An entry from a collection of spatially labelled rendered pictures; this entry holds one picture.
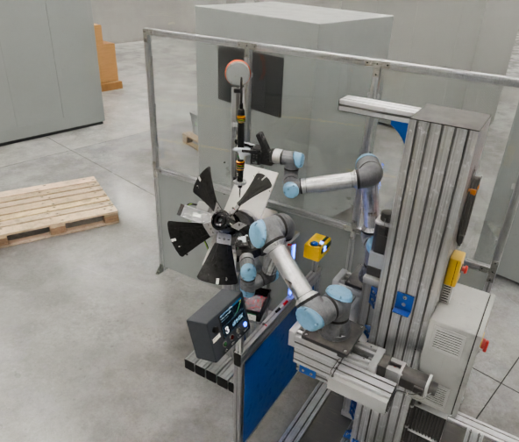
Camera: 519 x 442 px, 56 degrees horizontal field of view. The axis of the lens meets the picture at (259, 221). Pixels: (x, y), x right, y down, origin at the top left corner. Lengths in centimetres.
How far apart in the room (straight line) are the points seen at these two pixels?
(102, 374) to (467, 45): 659
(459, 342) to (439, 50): 646
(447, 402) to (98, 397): 214
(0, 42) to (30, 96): 80
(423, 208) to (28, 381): 278
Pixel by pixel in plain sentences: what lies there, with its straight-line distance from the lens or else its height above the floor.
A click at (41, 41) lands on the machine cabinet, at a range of 792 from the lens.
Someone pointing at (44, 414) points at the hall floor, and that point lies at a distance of 352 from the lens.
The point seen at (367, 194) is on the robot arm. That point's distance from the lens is 256.
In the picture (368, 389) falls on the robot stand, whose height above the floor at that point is 95.
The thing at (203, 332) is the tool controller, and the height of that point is 120.
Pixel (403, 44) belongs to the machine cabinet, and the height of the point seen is 136.
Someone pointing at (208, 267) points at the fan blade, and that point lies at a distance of 275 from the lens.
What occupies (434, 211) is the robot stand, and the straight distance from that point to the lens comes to 202.
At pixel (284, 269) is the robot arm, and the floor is 135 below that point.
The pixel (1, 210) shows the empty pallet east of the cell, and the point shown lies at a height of 14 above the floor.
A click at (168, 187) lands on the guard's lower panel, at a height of 86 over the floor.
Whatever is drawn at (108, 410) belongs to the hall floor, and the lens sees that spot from 343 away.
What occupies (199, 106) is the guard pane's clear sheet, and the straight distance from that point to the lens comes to 361.
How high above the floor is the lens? 254
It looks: 29 degrees down
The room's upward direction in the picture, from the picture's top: 2 degrees clockwise
